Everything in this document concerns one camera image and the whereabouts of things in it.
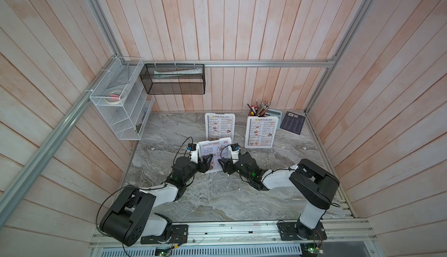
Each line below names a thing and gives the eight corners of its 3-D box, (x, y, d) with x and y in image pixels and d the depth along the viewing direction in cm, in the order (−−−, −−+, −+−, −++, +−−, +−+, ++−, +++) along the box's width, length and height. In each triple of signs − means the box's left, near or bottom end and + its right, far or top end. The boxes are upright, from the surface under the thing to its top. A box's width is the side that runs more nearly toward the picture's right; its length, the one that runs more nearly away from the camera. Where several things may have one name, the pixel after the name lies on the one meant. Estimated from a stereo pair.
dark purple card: (279, 127, 115) (280, 125, 113) (286, 112, 124) (286, 110, 122) (299, 135, 110) (300, 133, 109) (304, 118, 120) (306, 116, 118)
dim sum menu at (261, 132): (247, 146, 104) (252, 126, 89) (246, 139, 108) (251, 118, 93) (269, 146, 104) (278, 126, 89) (268, 139, 108) (276, 118, 93)
